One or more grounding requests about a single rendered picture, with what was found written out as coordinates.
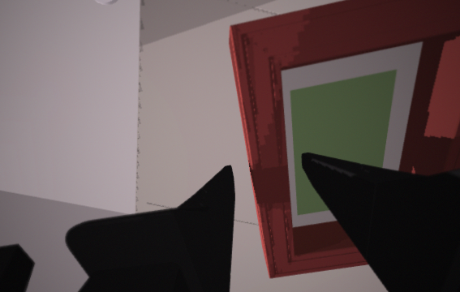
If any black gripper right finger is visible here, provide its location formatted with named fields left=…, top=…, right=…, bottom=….
left=302, top=152, right=460, bottom=292

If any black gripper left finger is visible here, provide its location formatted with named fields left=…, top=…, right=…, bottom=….
left=65, top=165, right=235, bottom=292

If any red rectangular picture frame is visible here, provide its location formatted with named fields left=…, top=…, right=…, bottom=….
left=229, top=0, right=460, bottom=279

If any grey flat board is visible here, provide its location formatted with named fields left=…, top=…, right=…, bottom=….
left=135, top=0, right=388, bottom=292

